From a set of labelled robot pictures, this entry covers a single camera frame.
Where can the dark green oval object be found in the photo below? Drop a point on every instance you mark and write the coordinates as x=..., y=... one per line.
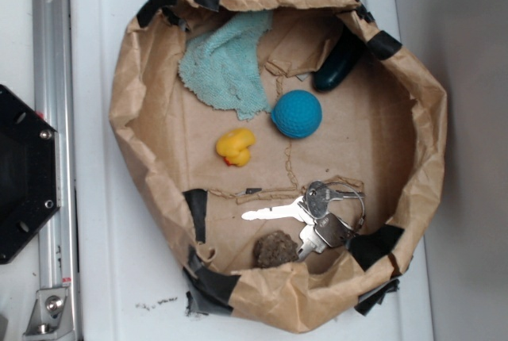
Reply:
x=339, y=63

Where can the brown paper taped bin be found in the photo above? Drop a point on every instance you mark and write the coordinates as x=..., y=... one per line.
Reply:
x=382, y=132

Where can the blue dimpled foam ball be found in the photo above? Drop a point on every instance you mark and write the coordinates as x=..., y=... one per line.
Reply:
x=297, y=114

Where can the light blue terry cloth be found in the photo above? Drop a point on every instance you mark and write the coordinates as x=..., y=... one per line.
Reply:
x=221, y=67

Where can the white tray base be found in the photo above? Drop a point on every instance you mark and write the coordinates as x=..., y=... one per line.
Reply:
x=131, y=286

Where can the aluminium extrusion rail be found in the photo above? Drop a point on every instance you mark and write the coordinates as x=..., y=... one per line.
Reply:
x=58, y=240

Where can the long silver key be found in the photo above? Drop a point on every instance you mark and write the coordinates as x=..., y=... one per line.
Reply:
x=296, y=210

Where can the short silver key square head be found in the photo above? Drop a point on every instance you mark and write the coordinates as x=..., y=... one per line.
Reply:
x=327, y=232

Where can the yellow rubber duck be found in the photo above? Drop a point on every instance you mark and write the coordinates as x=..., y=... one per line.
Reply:
x=233, y=146

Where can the small round-head silver key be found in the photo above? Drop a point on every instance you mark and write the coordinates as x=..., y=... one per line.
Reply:
x=319, y=194

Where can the brown rough rock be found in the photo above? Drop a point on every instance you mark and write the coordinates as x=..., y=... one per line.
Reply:
x=274, y=249

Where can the black octagonal mount plate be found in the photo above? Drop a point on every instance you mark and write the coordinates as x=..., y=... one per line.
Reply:
x=28, y=174

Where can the grey corner bracket with bolt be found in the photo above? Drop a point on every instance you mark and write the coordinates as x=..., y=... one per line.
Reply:
x=51, y=318

